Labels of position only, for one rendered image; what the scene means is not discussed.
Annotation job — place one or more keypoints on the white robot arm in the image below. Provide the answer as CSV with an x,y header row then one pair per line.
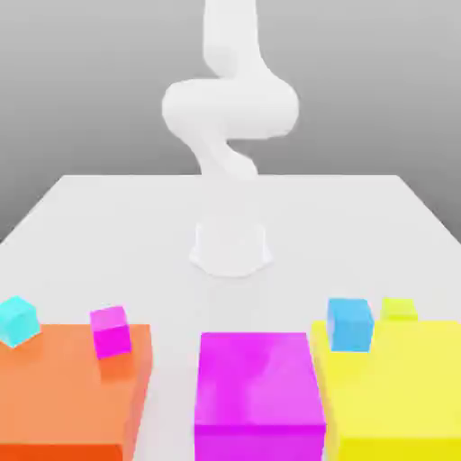
x,y
230,104

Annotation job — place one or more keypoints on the small blue cube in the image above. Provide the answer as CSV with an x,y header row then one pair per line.
x,y
350,325

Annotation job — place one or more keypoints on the small magenta cube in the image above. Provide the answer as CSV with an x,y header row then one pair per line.
x,y
111,333

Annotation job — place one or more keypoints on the small lime cube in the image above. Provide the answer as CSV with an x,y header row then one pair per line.
x,y
398,309

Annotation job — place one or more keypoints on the small cyan cube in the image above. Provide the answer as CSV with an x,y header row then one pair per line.
x,y
17,321

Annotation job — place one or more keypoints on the large magenta box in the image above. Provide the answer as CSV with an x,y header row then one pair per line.
x,y
257,381

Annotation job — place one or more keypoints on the large yellow box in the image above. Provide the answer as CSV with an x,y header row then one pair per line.
x,y
396,385

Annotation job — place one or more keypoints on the large orange box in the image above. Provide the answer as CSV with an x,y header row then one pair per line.
x,y
54,389

